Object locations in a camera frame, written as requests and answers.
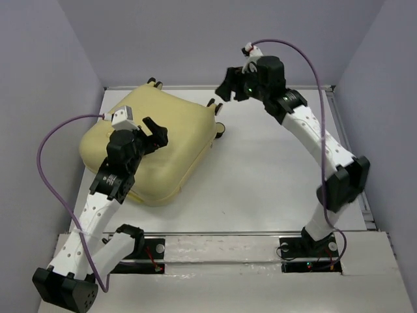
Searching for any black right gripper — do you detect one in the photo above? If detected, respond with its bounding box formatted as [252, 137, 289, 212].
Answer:
[214, 64, 268, 102]

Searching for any yellow hard-shell suitcase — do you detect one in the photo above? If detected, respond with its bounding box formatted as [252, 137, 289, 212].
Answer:
[79, 77, 226, 207]

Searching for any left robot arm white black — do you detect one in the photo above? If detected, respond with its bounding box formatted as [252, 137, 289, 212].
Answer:
[32, 113, 168, 312]

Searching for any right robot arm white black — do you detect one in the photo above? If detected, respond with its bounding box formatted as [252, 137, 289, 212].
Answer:
[215, 56, 370, 256]

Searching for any white front cover board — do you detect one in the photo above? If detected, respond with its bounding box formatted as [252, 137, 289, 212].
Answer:
[88, 231, 412, 312]

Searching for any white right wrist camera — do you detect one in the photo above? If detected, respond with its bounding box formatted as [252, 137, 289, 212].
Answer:
[241, 42, 263, 72]

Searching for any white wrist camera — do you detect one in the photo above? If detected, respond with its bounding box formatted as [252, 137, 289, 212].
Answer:
[103, 106, 137, 130]
[241, 42, 263, 72]

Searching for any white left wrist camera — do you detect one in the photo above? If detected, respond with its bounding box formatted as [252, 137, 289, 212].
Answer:
[103, 106, 137, 130]

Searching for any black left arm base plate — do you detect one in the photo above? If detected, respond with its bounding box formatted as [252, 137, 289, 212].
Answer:
[111, 237, 165, 275]

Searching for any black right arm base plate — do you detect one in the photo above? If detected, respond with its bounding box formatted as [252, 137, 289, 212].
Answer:
[276, 235, 343, 274]

